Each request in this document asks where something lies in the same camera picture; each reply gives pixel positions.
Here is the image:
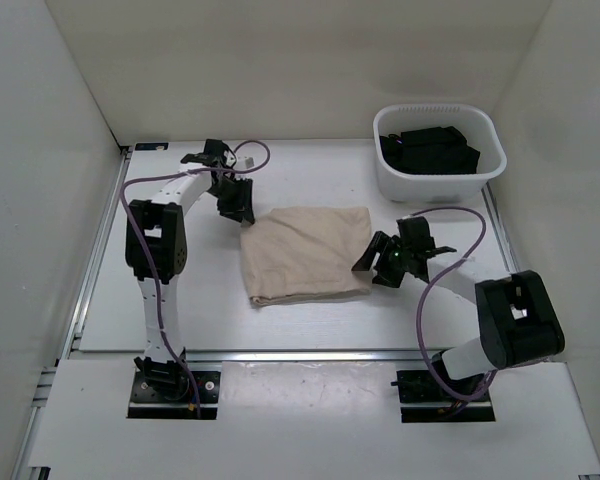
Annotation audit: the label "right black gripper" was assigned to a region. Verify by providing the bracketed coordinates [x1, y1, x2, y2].
[352, 231, 413, 289]

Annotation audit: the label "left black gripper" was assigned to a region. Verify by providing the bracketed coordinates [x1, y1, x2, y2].
[206, 176, 255, 223]

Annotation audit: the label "beige trousers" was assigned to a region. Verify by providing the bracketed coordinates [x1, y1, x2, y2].
[240, 206, 372, 307]

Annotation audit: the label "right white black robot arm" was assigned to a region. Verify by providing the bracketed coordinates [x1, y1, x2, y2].
[352, 216, 566, 402]

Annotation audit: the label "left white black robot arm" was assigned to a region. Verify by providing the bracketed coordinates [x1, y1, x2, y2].
[120, 144, 263, 412]

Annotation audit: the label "black folded trousers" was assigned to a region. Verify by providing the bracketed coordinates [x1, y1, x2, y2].
[379, 126, 481, 175]

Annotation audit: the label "white plastic basket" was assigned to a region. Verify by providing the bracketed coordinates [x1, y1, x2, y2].
[373, 103, 507, 203]

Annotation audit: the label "small black label sticker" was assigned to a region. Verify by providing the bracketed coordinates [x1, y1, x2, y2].
[134, 142, 169, 151]

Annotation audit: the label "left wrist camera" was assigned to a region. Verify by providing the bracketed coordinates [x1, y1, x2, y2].
[180, 139, 255, 170]

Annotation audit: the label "right aluminium rail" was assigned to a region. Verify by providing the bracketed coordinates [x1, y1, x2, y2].
[481, 183, 520, 272]

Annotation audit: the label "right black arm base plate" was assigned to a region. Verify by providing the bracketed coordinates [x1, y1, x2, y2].
[391, 370, 496, 424]

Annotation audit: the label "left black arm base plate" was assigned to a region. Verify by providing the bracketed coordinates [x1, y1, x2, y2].
[127, 370, 221, 421]

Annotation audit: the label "front aluminium rail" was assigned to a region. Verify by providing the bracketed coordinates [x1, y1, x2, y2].
[51, 349, 422, 366]

